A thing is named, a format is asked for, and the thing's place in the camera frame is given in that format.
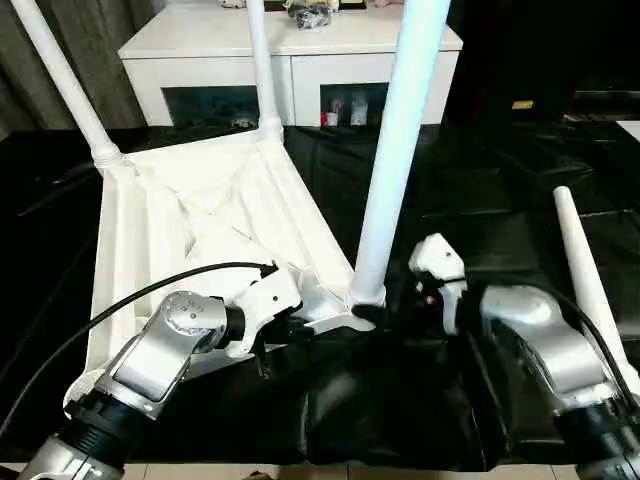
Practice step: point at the white plastic table leg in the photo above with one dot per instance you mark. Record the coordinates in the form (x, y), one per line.
(65, 85)
(262, 65)
(585, 270)
(400, 140)

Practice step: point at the white plastic table top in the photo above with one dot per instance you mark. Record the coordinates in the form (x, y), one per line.
(150, 225)

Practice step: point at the black mat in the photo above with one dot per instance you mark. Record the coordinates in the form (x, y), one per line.
(400, 400)

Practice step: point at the white plastic bottle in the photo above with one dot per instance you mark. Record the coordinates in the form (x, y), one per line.
(357, 112)

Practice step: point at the red and white bottle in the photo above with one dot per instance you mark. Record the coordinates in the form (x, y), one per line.
(332, 115)

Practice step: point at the small yellow label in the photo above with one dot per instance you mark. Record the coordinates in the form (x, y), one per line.
(522, 105)

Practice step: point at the flat white board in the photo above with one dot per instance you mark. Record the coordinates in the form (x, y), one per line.
(630, 125)

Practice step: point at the white cabinet with glass doors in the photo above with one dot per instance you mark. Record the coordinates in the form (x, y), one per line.
(200, 55)

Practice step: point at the black and white bundle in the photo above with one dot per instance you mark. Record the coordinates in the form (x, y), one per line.
(313, 16)

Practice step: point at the grey-green curtain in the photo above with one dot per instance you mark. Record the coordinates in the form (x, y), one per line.
(110, 60)

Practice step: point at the white spotted plush toy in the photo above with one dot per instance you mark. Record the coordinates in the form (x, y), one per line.
(232, 3)

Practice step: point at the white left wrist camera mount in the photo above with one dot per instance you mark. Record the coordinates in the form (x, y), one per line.
(270, 295)

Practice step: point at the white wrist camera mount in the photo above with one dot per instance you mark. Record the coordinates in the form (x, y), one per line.
(270, 295)
(440, 260)

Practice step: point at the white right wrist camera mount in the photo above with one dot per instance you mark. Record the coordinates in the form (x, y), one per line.
(440, 260)

